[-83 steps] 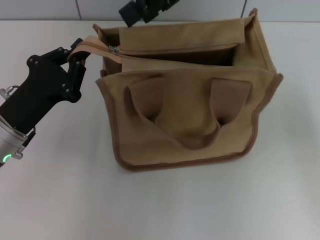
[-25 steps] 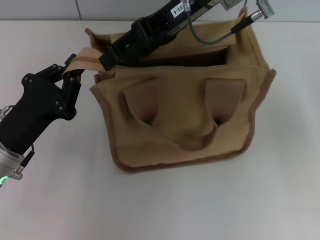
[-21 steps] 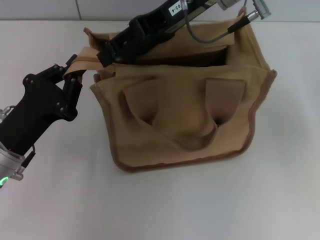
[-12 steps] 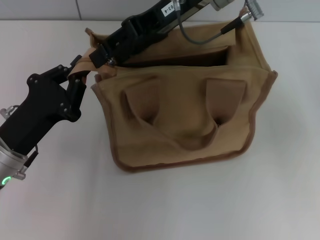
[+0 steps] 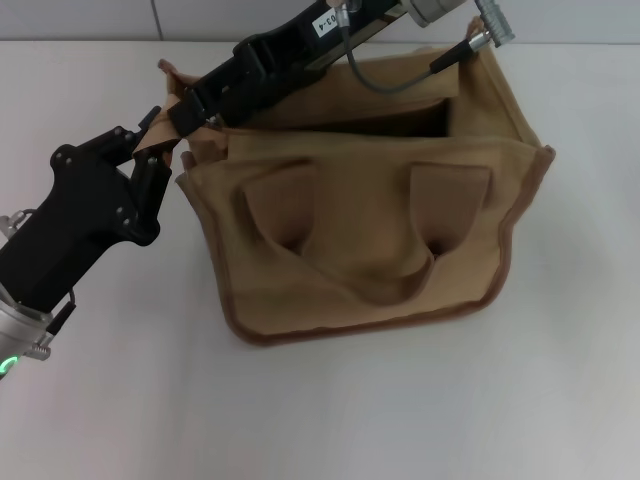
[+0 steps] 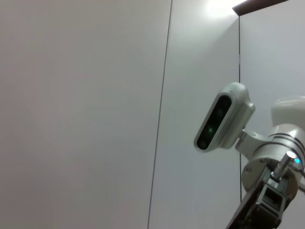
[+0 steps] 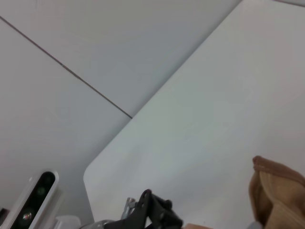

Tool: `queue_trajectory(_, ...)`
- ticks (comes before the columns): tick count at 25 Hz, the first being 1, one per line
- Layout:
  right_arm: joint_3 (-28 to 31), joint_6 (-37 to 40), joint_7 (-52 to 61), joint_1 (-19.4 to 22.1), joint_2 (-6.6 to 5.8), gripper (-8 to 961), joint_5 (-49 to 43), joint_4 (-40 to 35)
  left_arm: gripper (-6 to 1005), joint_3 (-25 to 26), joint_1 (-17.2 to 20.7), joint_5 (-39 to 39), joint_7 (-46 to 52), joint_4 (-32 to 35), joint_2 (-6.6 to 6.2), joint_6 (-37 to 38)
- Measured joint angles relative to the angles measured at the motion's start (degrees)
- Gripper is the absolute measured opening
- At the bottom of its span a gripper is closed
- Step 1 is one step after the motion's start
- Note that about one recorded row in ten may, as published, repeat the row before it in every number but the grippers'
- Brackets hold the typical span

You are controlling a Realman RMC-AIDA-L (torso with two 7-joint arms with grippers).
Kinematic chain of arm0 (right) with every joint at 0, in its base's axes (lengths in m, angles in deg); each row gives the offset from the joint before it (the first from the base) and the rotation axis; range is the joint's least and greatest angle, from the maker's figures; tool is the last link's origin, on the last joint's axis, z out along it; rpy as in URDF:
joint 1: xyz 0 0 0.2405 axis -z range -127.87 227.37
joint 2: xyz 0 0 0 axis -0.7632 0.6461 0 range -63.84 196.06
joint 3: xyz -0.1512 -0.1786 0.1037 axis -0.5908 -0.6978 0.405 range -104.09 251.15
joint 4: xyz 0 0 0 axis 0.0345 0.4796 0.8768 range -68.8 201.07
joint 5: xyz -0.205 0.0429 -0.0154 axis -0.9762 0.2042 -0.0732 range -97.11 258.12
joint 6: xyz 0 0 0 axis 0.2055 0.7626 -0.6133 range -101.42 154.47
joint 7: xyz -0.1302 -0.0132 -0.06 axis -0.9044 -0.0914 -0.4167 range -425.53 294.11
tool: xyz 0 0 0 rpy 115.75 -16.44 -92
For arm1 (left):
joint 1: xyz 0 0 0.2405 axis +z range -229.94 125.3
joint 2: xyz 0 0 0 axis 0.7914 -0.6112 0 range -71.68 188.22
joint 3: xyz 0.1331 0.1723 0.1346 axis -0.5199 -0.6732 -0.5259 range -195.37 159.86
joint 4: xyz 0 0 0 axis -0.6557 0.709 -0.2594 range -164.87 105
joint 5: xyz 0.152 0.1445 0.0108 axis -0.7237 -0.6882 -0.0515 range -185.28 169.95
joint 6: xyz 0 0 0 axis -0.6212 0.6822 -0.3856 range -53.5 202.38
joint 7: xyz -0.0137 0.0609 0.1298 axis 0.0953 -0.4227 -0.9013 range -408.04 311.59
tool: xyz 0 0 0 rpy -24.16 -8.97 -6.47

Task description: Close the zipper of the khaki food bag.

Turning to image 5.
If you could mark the white and silver left robot arm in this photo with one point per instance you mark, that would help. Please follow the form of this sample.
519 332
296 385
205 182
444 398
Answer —
15 330

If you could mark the silver metal zipper pull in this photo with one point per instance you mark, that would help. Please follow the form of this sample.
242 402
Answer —
215 120

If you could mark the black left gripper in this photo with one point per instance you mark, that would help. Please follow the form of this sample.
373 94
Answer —
75 210

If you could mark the khaki fabric food bag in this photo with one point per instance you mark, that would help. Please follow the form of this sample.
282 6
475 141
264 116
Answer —
375 240

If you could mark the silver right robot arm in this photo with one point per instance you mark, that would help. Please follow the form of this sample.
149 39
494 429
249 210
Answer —
435 10

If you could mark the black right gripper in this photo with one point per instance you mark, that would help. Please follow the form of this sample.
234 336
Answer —
310 45

